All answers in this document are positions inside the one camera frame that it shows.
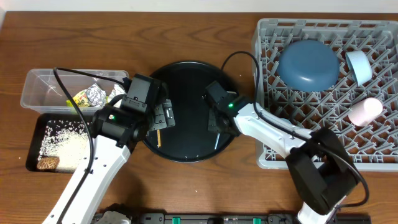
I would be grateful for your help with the pink plastic cup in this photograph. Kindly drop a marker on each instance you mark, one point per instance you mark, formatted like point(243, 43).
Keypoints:
point(365, 111)

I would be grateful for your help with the brown walnut cookie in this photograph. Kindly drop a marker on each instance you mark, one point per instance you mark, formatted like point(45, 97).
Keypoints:
point(48, 163)

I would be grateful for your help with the light blue bowl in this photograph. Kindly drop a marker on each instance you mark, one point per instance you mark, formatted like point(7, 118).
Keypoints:
point(359, 64)

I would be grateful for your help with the round black serving tray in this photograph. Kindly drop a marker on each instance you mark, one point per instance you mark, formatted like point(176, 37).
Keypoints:
point(189, 140)

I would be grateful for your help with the grey plastic dishwasher rack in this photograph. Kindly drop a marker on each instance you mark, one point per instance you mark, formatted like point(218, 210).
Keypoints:
point(373, 147)

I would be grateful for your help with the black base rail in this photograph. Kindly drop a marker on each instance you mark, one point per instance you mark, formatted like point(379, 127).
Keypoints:
point(119, 213)

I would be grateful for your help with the wooden chopstick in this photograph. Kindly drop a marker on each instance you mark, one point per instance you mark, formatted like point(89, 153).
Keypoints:
point(159, 142)

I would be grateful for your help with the white plastic knife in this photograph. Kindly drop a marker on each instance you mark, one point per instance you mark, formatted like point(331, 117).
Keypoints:
point(217, 141)

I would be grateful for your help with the clear plastic bin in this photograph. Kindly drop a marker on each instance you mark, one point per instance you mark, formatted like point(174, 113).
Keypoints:
point(43, 94)

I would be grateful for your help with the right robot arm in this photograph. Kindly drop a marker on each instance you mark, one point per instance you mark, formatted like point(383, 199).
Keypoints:
point(322, 172)

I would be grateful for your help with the black rectangular tray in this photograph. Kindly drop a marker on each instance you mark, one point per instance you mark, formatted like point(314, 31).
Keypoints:
point(38, 135)

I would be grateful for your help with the yellow foil snack wrapper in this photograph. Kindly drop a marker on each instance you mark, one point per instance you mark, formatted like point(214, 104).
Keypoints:
point(94, 96)

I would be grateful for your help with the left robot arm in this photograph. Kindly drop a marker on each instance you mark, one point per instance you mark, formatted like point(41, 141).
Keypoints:
point(115, 130)

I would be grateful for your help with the white tissue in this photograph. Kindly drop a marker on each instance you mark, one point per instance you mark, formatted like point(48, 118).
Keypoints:
point(117, 90)

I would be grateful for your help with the dark blue plate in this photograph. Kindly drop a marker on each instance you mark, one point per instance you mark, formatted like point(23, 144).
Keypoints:
point(308, 65)

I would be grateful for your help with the white rice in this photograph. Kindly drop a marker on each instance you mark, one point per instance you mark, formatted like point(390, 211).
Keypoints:
point(67, 140)

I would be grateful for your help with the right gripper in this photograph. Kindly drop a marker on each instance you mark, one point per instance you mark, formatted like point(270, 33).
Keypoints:
point(212, 126)

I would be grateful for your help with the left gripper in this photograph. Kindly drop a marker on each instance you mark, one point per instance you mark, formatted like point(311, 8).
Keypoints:
point(167, 119)

